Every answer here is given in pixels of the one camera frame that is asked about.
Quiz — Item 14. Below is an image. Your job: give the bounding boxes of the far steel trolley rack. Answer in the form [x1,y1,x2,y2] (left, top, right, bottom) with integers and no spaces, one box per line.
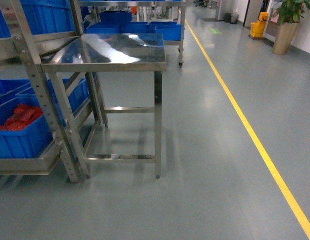
[80,0,186,67]

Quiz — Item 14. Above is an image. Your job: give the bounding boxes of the yellow mop bucket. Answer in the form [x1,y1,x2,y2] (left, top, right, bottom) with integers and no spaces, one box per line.
[250,12,269,39]

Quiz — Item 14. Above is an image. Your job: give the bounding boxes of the blue bin with red bags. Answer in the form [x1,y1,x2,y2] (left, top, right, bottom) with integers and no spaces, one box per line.
[0,97,53,159]

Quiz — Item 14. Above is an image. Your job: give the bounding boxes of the steel shelving rack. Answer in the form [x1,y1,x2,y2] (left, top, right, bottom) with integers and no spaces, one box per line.
[0,0,108,183]

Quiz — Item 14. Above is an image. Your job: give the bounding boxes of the potted plant in tan pot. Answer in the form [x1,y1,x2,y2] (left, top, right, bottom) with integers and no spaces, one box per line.
[272,0,310,55]

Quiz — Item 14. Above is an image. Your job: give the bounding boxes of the red bubble wrap bags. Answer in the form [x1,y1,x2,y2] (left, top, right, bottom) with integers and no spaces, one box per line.
[0,103,43,131]

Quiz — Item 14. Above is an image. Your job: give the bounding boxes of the green floor sign sticker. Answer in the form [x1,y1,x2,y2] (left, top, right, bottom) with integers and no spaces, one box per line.
[208,28,222,35]

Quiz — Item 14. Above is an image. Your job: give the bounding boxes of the small stainless steel table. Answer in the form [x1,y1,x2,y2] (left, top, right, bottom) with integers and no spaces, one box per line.
[41,33,167,177]

